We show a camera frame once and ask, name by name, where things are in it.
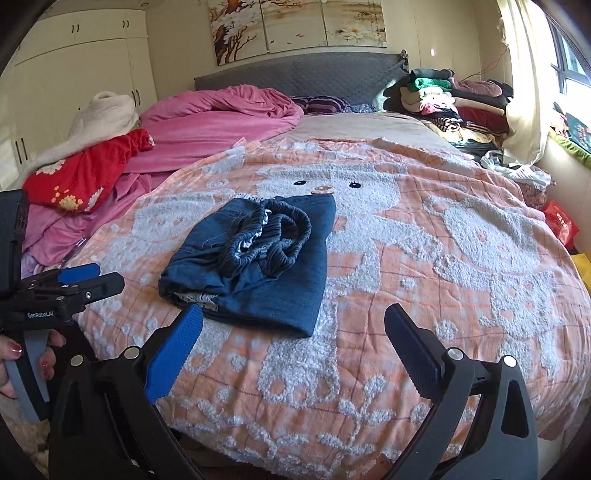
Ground purple floral cloth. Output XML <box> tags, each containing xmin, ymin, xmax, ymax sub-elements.
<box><xmin>522</xmin><ymin>182</ymin><xmax>551</xmax><ymax>210</ymax></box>

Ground white curtain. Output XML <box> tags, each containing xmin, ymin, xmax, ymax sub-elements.
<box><xmin>501</xmin><ymin>0</ymin><xmax>561</xmax><ymax>167</ymax></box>

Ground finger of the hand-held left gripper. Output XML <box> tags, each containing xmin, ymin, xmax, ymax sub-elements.
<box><xmin>28</xmin><ymin>263</ymin><xmax>101</xmax><ymax>287</ymax></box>
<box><xmin>69</xmin><ymin>272</ymin><xmax>125</xmax><ymax>305</ymax></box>

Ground person's left hand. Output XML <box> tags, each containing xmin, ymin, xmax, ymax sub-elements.
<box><xmin>0</xmin><ymin>335</ymin><xmax>65</xmax><ymax>400</ymax></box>

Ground grey padded headboard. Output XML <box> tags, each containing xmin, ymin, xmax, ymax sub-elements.
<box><xmin>194</xmin><ymin>51</ymin><xmax>409</xmax><ymax>112</ymax></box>

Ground white crumpled garment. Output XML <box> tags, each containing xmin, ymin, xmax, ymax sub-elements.
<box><xmin>480</xmin><ymin>150</ymin><xmax>552</xmax><ymax>188</ymax></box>

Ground purple striped pillow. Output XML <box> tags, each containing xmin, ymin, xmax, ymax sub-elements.
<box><xmin>293</xmin><ymin>95</ymin><xmax>347</xmax><ymax>115</ymax></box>

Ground floral wall painting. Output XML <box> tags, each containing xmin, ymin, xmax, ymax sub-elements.
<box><xmin>208</xmin><ymin>0</ymin><xmax>387</xmax><ymax>65</ymax></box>

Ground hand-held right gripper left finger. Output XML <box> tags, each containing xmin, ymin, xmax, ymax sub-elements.
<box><xmin>48</xmin><ymin>302</ymin><xmax>206</xmax><ymax>480</ymax></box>

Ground beige bed sheet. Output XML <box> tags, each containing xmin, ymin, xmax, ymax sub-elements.
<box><xmin>295</xmin><ymin>111</ymin><xmax>476</xmax><ymax>160</ymax></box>

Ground pile of folded clothes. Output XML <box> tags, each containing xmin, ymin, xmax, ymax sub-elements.
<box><xmin>383</xmin><ymin>68</ymin><xmax>515</xmax><ymax>155</ymax></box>

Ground white wardrobe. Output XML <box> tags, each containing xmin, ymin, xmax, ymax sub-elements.
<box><xmin>0</xmin><ymin>9</ymin><xmax>158</xmax><ymax>192</ymax></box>

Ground red plastic bag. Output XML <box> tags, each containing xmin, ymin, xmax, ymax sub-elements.
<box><xmin>542</xmin><ymin>200</ymin><xmax>580</xmax><ymax>252</ymax></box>

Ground pink quilt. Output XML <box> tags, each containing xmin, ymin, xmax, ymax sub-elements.
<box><xmin>23</xmin><ymin>88</ymin><xmax>305</xmax><ymax>266</ymax></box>

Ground green cushion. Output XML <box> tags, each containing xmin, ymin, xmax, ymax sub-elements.
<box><xmin>551</xmin><ymin>113</ymin><xmax>591</xmax><ymax>167</ymax></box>

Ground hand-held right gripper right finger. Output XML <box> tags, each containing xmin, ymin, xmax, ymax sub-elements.
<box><xmin>384</xmin><ymin>302</ymin><xmax>539</xmax><ymax>480</ymax></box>

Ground red floral cloth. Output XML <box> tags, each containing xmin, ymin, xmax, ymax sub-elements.
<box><xmin>22</xmin><ymin>128</ymin><xmax>155</xmax><ymax>214</ymax></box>

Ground window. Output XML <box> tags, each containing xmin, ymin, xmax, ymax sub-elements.
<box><xmin>547</xmin><ymin>14</ymin><xmax>591</xmax><ymax>88</ymax></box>

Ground orange printed blanket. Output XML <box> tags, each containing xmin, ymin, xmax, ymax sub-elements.
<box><xmin>69</xmin><ymin>138</ymin><xmax>589</xmax><ymax>480</ymax></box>

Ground white fluffy cloth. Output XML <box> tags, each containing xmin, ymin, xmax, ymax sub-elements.
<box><xmin>23</xmin><ymin>91</ymin><xmax>139</xmax><ymax>178</ymax></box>

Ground blue denim pants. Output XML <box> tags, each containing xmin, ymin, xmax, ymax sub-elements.
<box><xmin>158</xmin><ymin>195</ymin><xmax>337</xmax><ymax>339</ymax></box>

